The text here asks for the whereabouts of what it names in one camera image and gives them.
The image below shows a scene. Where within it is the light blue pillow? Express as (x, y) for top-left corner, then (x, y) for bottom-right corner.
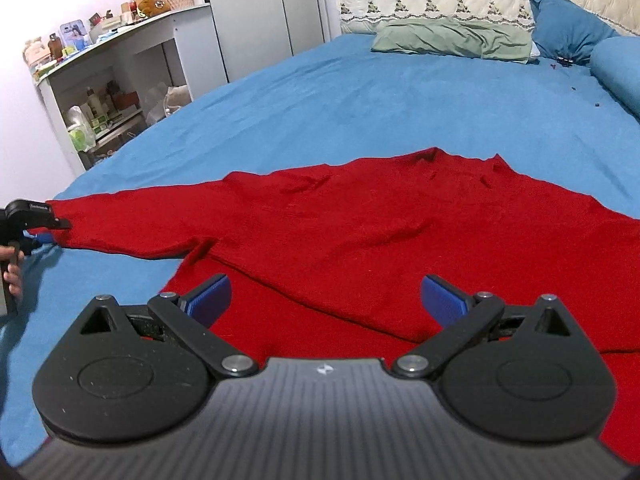
(590, 36), (640, 124)

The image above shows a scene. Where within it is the green and white bag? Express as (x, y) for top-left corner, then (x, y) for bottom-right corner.
(66, 105), (97, 154)

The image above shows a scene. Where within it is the pale plush toy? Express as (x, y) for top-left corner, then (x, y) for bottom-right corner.
(22, 36), (49, 65)

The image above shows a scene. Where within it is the person's left hand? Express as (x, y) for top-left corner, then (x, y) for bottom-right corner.
(0, 247), (26, 302)

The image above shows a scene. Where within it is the blue picture frame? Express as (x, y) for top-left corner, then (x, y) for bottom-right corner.
(59, 19), (91, 52)

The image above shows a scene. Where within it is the green pillow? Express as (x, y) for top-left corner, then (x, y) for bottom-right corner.
(370, 16), (541, 65)

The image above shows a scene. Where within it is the grey wardrobe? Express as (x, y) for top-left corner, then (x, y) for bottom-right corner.
(196, 0), (335, 84)

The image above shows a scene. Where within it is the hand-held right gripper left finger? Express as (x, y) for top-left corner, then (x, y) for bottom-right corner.
(80, 273), (259, 379)

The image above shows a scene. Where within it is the white shelf desk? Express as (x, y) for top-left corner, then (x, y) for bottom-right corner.
(32, 2), (230, 173)

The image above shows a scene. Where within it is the white plastic bag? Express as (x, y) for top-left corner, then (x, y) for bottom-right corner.
(144, 85), (194, 125)

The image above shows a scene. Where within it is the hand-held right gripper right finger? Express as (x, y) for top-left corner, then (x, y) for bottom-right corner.
(391, 274), (572, 379)

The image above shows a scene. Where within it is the red knit sweater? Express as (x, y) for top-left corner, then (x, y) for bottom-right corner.
(47, 147), (640, 467)

